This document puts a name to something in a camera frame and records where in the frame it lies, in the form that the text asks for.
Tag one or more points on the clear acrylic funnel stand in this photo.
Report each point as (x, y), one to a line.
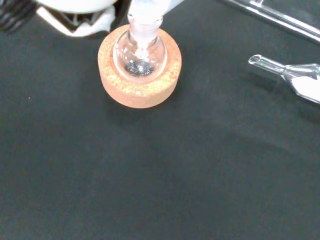
(280, 18)

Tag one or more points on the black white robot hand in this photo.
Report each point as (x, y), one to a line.
(75, 5)

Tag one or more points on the translucent plastic funnel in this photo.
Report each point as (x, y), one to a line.
(147, 10)

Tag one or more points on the black cloth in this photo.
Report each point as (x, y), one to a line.
(160, 175)

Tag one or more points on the round-bottom glass flask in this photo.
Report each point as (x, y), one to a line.
(155, 53)

